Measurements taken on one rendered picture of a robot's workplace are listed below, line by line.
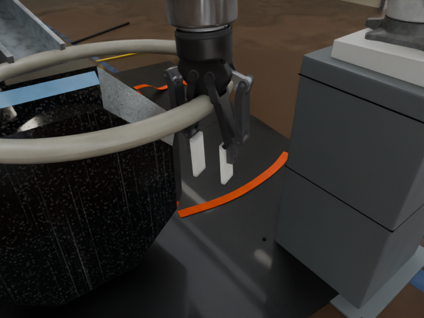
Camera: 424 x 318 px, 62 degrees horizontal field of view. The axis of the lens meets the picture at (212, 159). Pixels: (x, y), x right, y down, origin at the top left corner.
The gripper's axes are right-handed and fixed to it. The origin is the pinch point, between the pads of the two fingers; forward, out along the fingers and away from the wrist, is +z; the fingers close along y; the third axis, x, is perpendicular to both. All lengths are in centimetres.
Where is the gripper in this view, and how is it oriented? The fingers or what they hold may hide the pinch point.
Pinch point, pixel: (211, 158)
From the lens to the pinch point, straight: 56.4
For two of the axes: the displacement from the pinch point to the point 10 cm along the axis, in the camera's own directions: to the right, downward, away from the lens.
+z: 0.6, 8.5, 5.3
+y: -8.7, -2.1, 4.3
